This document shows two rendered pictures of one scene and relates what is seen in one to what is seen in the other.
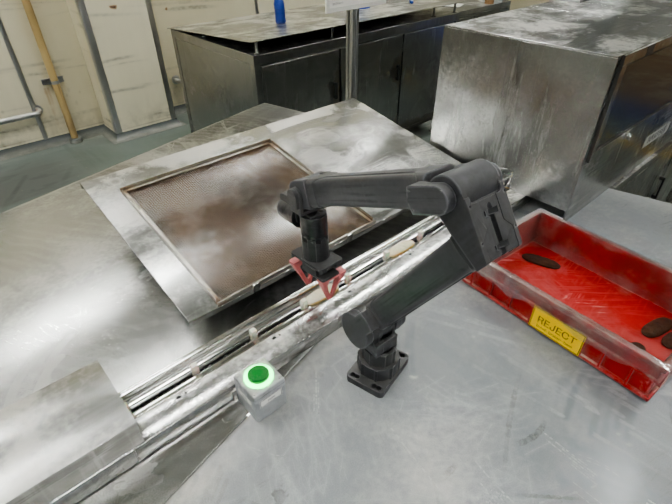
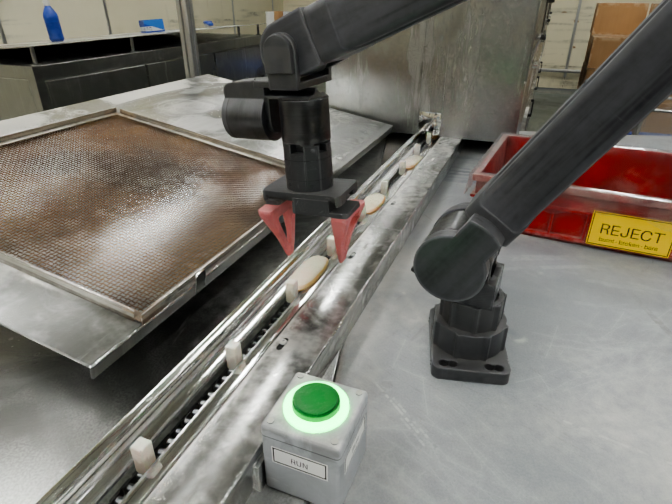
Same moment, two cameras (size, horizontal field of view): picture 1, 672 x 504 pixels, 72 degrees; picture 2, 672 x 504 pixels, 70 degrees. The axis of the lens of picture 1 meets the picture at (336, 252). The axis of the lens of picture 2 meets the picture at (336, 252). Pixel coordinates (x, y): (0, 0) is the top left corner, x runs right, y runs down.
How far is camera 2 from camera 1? 55 cm
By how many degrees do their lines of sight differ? 24
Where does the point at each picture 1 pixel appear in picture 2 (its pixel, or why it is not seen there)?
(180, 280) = (36, 300)
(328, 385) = (413, 395)
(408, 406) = (554, 380)
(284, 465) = not seen: outside the picture
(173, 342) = (52, 430)
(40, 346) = not seen: outside the picture
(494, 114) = (407, 48)
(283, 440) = not seen: outside the picture
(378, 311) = (501, 208)
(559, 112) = (488, 24)
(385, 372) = (499, 337)
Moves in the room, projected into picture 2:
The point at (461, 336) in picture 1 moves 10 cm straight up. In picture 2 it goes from (527, 276) to (540, 216)
